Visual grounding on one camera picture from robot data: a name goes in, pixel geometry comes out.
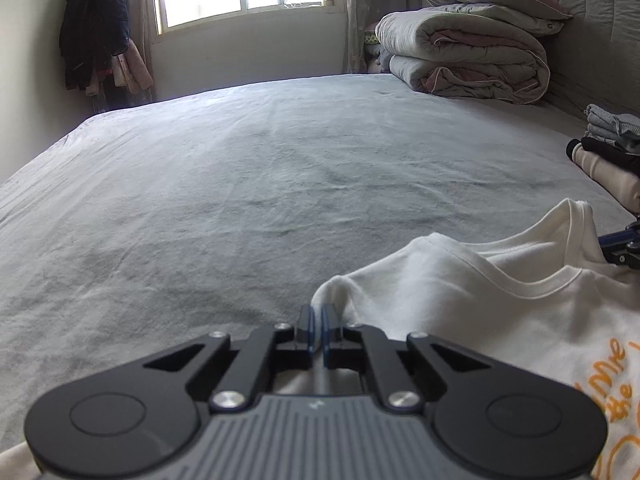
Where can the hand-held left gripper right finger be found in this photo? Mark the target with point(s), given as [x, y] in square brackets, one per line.
[327, 332]

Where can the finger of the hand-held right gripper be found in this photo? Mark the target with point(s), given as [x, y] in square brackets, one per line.
[625, 257]
[612, 238]

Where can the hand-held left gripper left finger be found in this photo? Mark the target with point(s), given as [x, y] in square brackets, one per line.
[311, 331]

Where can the pile of clothes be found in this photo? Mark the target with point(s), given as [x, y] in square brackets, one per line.
[377, 52]

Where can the pink hanging clothes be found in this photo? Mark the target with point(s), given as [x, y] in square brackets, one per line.
[132, 70]

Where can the folded beige garment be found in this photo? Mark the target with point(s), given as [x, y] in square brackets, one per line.
[610, 180]

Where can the folded black garment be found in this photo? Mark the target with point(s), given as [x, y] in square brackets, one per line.
[607, 152]

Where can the folded grey garment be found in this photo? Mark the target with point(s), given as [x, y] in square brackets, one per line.
[612, 125]

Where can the grey quilted headboard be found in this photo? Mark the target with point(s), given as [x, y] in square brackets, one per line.
[595, 35]

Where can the folded grey pink duvet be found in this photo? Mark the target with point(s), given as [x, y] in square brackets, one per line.
[465, 55]

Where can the grey patterned curtain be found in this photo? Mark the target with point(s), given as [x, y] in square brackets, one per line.
[137, 10]
[367, 10]

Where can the dark hanging jacket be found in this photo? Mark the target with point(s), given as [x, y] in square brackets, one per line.
[92, 20]

